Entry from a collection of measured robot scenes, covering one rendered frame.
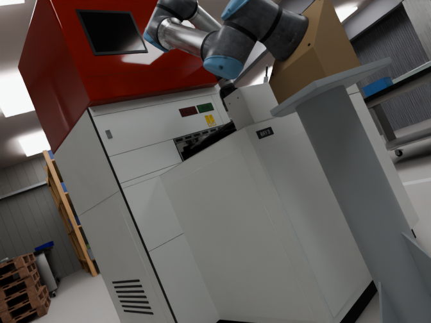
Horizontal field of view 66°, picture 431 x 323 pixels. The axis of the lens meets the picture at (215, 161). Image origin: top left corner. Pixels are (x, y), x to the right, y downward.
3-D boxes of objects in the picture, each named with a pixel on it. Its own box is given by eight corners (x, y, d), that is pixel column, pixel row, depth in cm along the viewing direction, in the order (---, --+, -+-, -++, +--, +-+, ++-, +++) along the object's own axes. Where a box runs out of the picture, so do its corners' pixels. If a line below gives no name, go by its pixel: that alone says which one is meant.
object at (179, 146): (182, 161, 171) (175, 145, 172) (238, 142, 200) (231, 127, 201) (184, 160, 170) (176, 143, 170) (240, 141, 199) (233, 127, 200)
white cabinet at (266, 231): (226, 336, 155) (158, 176, 160) (325, 247, 219) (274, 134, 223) (348, 355, 107) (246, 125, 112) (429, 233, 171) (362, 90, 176)
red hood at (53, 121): (52, 156, 201) (16, 66, 204) (161, 129, 255) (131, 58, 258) (92, 101, 145) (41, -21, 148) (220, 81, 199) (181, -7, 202)
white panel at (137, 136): (120, 190, 149) (86, 109, 151) (238, 147, 203) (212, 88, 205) (122, 188, 146) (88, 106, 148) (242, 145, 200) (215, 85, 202)
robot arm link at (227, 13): (284, 1, 96) (245, -26, 92) (261, 44, 98) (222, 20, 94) (269, 8, 107) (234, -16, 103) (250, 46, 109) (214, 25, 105)
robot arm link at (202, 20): (163, -27, 127) (228, 31, 167) (151, 0, 128) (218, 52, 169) (183, -21, 120) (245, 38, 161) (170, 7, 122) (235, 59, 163)
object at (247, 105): (237, 132, 124) (222, 99, 125) (312, 109, 161) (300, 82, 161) (254, 123, 117) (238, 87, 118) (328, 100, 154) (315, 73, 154)
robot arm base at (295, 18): (313, 8, 101) (287, -10, 98) (301, 47, 97) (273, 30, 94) (285, 32, 115) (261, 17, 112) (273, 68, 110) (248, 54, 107)
